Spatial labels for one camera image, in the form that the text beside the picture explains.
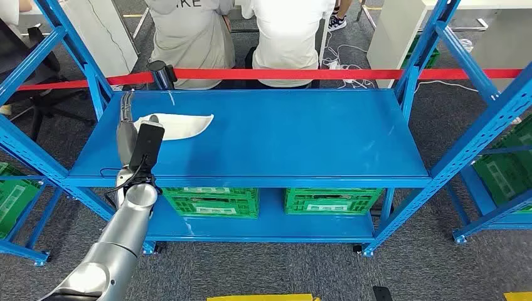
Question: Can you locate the white curved plastic part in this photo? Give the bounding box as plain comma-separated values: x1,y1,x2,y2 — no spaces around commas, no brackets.
132,113,215,142

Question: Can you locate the blue metal shelf rack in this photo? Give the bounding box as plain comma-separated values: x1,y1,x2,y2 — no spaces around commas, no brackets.
0,0,532,257
0,174,63,267
444,143,532,245

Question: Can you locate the person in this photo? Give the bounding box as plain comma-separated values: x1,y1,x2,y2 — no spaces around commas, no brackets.
328,0,354,32
143,0,236,90
0,0,33,26
241,0,337,89

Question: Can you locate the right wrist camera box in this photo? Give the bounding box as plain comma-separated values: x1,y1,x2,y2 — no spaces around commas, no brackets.
371,285,393,301

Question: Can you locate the white floor cable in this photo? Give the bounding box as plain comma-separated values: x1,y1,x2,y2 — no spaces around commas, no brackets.
413,80,479,94

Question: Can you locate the black barrier post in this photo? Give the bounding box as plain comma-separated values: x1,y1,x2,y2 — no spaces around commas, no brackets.
147,60,178,91

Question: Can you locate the red barrier belt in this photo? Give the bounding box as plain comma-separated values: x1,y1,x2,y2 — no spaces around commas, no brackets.
16,68,523,92

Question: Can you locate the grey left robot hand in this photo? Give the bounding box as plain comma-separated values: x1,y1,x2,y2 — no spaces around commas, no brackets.
115,90,161,168

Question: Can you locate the black office chair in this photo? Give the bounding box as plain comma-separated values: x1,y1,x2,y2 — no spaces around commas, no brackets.
0,25,97,142

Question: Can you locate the metal tube frame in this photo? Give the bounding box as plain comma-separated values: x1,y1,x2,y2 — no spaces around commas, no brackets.
449,18,489,33

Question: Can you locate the white partition panel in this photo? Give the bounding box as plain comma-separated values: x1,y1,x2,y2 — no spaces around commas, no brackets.
62,0,139,78

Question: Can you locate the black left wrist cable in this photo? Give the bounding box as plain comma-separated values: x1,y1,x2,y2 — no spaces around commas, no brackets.
99,156,157,196

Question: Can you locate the green plastic crate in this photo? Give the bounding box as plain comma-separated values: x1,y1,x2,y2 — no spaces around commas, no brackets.
0,162,43,240
162,187,259,219
284,187,384,216
401,35,440,70
474,114,532,214

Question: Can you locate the white cable bundle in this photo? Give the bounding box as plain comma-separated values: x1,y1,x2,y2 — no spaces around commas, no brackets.
322,31,377,90

